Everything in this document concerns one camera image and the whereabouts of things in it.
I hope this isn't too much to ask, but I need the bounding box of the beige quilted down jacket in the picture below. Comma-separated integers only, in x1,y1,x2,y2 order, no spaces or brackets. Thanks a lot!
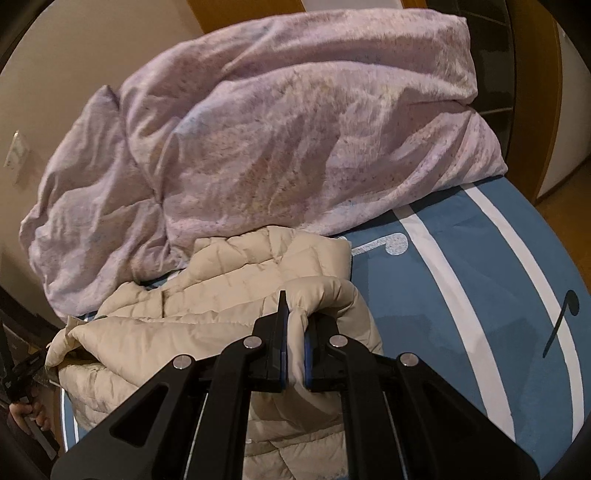
46,226,383,479

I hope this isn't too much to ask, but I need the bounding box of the person's left hand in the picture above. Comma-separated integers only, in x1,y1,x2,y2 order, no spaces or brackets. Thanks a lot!
9,401,51,436

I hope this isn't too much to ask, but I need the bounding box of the blue white striped bed sheet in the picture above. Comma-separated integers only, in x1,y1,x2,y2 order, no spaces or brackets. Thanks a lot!
51,178,590,479

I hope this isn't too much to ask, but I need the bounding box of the lilac floral duvet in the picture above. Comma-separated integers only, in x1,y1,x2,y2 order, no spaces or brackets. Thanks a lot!
19,9,507,316

